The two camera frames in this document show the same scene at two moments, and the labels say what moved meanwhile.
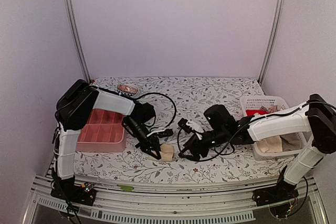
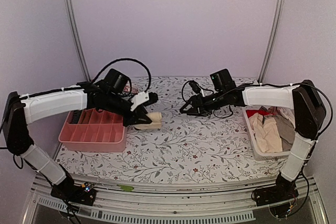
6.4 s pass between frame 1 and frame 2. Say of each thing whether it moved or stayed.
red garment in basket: stayed
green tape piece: stayed
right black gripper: moved
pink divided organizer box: stayed
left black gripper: moved
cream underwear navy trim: moved
